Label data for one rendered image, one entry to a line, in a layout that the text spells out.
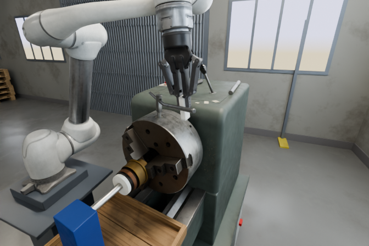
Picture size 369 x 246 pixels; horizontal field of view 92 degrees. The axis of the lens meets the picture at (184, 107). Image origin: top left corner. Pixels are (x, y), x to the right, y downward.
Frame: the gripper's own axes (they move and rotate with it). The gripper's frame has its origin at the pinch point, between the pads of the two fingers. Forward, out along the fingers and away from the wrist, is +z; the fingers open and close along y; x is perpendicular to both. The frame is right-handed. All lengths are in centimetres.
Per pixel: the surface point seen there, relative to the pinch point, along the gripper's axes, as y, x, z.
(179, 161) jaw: -4.2, 0.2, 19.0
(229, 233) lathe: 4, 27, 79
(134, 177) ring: -14.2, -10.8, 20.1
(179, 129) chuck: -6.6, 6.3, 10.7
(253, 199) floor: 4, 112, 134
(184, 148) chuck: -3.3, 2.5, 15.4
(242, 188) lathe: 4, 62, 79
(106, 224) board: -28, -16, 40
